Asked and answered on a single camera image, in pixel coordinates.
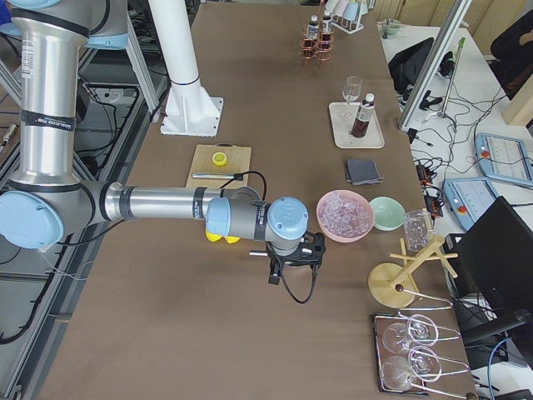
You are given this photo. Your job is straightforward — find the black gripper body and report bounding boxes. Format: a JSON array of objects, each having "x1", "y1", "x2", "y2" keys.
[{"x1": 266, "y1": 232, "x2": 326, "y2": 268}]

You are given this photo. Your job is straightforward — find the tea bottle moved to tray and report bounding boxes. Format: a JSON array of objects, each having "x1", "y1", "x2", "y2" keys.
[{"x1": 350, "y1": 93, "x2": 375, "y2": 138}]

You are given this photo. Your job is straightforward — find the copper wire bottle basket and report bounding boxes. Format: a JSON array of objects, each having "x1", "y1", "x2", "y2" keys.
[{"x1": 300, "y1": 0, "x2": 336, "y2": 68}]

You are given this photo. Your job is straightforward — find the white robot base pillar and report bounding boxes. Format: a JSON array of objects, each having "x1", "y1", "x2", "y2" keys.
[{"x1": 149, "y1": 0, "x2": 223, "y2": 138}]

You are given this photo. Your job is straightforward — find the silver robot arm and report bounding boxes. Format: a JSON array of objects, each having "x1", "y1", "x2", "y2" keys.
[{"x1": 1, "y1": 1, "x2": 325, "y2": 284}]

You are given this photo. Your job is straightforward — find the tea bottle in basket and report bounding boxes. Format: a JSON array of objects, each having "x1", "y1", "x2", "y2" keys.
[
  {"x1": 304, "y1": 14, "x2": 319, "y2": 47},
  {"x1": 320, "y1": 10, "x2": 333, "y2": 42}
]

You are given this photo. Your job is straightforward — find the metal ice scoop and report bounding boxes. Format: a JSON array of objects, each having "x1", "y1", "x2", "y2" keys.
[{"x1": 249, "y1": 250, "x2": 315, "y2": 268}]

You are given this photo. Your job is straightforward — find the pink bowl of ice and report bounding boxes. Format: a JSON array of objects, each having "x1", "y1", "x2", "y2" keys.
[{"x1": 316, "y1": 190, "x2": 374, "y2": 243}]

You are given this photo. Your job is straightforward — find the green bowl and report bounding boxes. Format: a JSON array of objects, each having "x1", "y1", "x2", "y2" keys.
[{"x1": 370, "y1": 197, "x2": 406, "y2": 232}]

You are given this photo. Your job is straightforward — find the wooden glass tree stand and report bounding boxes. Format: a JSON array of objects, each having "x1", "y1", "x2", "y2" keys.
[{"x1": 368, "y1": 209, "x2": 458, "y2": 310}]

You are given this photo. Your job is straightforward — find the grey folded cloth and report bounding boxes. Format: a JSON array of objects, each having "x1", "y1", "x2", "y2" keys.
[{"x1": 345, "y1": 158, "x2": 382, "y2": 186}]

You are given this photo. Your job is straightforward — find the black glass rack tray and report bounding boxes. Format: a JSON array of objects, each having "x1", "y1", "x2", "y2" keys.
[{"x1": 371, "y1": 312, "x2": 476, "y2": 395}]

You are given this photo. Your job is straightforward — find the clear tumbler on stand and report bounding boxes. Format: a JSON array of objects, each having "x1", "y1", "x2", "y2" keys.
[{"x1": 403, "y1": 209, "x2": 433, "y2": 252}]

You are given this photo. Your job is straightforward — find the wooden cutting board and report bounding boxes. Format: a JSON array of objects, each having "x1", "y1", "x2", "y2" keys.
[{"x1": 186, "y1": 144, "x2": 252, "y2": 188}]

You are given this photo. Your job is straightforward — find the steel muddler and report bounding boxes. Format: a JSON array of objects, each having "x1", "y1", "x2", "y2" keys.
[{"x1": 191, "y1": 172, "x2": 242, "y2": 180}]

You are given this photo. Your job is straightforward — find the half lemon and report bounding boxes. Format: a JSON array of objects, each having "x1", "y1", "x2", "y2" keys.
[{"x1": 212, "y1": 152, "x2": 227, "y2": 167}]

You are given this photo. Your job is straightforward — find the orange usb hub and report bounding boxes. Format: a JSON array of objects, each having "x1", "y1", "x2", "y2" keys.
[
  {"x1": 416, "y1": 164, "x2": 435, "y2": 186},
  {"x1": 426, "y1": 193, "x2": 444, "y2": 218}
]

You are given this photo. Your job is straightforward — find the upper hanging wine glass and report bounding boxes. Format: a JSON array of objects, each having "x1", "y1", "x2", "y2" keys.
[{"x1": 381, "y1": 314, "x2": 461, "y2": 354}]

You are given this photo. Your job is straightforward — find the hanging wine glass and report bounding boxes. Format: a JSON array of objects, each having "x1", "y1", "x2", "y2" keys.
[
  {"x1": 381, "y1": 314, "x2": 461, "y2": 354},
  {"x1": 381, "y1": 346, "x2": 471, "y2": 391}
]

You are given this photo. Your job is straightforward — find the cream rabbit tray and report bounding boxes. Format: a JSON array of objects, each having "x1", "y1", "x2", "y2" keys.
[{"x1": 328, "y1": 102, "x2": 385, "y2": 149}]

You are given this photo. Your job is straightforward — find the lower hanging wine glass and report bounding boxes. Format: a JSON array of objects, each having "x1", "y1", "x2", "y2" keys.
[{"x1": 381, "y1": 346, "x2": 471, "y2": 391}]

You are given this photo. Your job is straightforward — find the clear wine glass on tray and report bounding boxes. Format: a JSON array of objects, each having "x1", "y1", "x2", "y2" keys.
[{"x1": 339, "y1": 76, "x2": 362, "y2": 119}]

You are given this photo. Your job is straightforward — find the blue teach pendant near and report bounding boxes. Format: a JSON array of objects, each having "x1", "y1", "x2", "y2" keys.
[{"x1": 442, "y1": 177, "x2": 498, "y2": 231}]

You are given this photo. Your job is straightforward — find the blue teach pendant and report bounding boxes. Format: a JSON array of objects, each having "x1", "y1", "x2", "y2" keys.
[
  {"x1": 442, "y1": 177, "x2": 498, "y2": 231},
  {"x1": 475, "y1": 132, "x2": 532, "y2": 188}
]

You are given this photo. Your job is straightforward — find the black monitor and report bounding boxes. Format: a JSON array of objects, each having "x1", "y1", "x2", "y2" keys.
[{"x1": 453, "y1": 197, "x2": 532, "y2": 325}]

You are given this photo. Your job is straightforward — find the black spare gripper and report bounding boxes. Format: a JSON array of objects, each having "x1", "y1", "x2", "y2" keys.
[{"x1": 419, "y1": 90, "x2": 443, "y2": 110}]

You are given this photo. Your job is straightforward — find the blue teach pendant far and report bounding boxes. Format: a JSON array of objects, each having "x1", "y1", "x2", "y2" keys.
[{"x1": 475, "y1": 132, "x2": 532, "y2": 188}]

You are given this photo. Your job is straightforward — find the pink cup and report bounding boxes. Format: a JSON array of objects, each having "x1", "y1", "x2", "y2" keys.
[{"x1": 333, "y1": 0, "x2": 350, "y2": 17}]

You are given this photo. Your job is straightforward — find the blue cup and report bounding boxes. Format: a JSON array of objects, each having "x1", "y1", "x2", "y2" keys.
[{"x1": 342, "y1": 0, "x2": 361, "y2": 23}]

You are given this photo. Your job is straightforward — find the aluminium frame post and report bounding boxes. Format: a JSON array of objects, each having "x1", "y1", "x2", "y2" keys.
[{"x1": 398, "y1": 0, "x2": 471, "y2": 133}]

